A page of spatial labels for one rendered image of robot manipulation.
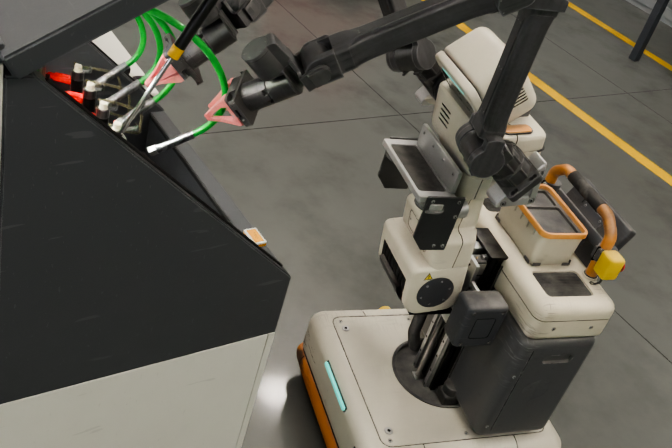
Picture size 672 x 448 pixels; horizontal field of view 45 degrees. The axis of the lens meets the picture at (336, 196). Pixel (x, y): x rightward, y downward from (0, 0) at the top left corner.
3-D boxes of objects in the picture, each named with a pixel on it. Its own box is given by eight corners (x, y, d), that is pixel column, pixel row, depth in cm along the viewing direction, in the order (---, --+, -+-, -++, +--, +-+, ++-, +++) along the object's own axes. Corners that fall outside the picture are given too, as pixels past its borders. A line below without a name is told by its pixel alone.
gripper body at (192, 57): (161, 36, 162) (191, 15, 161) (191, 71, 168) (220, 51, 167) (165, 52, 157) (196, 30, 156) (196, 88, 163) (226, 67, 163)
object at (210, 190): (266, 319, 179) (282, 264, 170) (249, 324, 177) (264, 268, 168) (156, 161, 217) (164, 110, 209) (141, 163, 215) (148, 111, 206)
